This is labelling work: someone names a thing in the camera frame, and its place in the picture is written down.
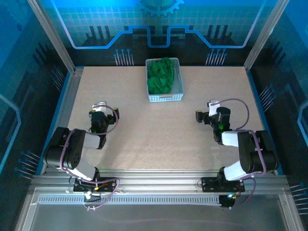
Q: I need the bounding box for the aluminium table edge rail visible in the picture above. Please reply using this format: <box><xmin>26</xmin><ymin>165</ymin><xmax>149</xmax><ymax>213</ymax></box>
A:
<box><xmin>30</xmin><ymin>168</ymin><xmax>289</xmax><ymax>194</ymax></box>

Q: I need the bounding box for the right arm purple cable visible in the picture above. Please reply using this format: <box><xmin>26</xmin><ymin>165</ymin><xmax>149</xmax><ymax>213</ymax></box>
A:
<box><xmin>209</xmin><ymin>98</ymin><xmax>268</xmax><ymax>210</ymax></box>

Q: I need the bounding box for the aluminium frame post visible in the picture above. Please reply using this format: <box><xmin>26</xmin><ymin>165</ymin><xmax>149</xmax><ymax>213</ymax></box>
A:
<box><xmin>26</xmin><ymin>0</ymin><xmax>77</xmax><ymax>73</ymax></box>
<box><xmin>243</xmin><ymin>0</ymin><xmax>291</xmax><ymax>70</ymax></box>

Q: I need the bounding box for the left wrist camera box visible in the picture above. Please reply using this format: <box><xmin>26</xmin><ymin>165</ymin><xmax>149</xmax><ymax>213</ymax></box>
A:
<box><xmin>92</xmin><ymin>101</ymin><xmax>107</xmax><ymax>113</ymax></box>

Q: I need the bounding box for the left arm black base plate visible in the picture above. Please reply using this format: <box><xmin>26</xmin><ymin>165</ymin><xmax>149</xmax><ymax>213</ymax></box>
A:
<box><xmin>73</xmin><ymin>177</ymin><xmax>118</xmax><ymax>193</ymax></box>

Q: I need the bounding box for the green t-shirt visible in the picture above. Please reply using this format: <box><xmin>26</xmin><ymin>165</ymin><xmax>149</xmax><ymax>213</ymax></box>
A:
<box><xmin>146</xmin><ymin>57</ymin><xmax>176</xmax><ymax>96</ymax></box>

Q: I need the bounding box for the grey lower frame panel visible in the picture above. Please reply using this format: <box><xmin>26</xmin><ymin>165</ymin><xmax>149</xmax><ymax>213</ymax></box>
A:
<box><xmin>14</xmin><ymin>187</ymin><xmax>304</xmax><ymax>231</ymax></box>

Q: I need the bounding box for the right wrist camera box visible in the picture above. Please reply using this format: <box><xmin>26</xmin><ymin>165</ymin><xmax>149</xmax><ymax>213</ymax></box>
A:
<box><xmin>207</xmin><ymin>99</ymin><xmax>220</xmax><ymax>116</ymax></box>

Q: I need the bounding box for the pale blue plastic basket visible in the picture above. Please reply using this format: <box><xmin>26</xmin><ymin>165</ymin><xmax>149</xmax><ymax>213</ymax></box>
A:
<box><xmin>145</xmin><ymin>57</ymin><xmax>185</xmax><ymax>103</ymax></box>

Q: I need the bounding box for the slotted grey cable duct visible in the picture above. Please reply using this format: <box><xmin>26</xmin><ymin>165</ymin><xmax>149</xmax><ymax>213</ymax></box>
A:
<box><xmin>37</xmin><ymin>194</ymin><xmax>222</xmax><ymax>205</ymax></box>

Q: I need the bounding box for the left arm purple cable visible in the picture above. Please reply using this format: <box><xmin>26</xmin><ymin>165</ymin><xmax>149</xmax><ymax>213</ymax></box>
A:
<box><xmin>59</xmin><ymin>103</ymin><xmax>120</xmax><ymax>212</ymax></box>

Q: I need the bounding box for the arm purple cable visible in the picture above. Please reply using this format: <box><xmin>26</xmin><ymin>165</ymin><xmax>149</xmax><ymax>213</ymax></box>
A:
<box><xmin>209</xmin><ymin>98</ymin><xmax>268</xmax><ymax>210</ymax></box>
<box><xmin>59</xmin><ymin>103</ymin><xmax>120</xmax><ymax>212</ymax></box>

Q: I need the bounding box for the black controller box with lights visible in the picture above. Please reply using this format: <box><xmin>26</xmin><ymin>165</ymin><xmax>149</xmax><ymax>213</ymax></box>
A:
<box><xmin>218</xmin><ymin>194</ymin><xmax>236</xmax><ymax>209</ymax></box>

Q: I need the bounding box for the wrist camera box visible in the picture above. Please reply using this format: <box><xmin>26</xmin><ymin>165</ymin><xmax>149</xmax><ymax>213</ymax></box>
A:
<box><xmin>92</xmin><ymin>101</ymin><xmax>107</xmax><ymax>113</ymax></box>
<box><xmin>207</xmin><ymin>99</ymin><xmax>220</xmax><ymax>116</ymax></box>

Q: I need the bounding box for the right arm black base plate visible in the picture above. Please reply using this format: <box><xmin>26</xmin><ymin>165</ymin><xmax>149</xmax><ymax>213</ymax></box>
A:
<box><xmin>201</xmin><ymin>177</ymin><xmax>245</xmax><ymax>193</ymax></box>

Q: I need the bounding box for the aluminium side rail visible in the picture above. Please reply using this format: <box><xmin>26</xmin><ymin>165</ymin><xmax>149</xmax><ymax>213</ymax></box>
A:
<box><xmin>39</xmin><ymin>67</ymin><xmax>85</xmax><ymax>175</ymax></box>

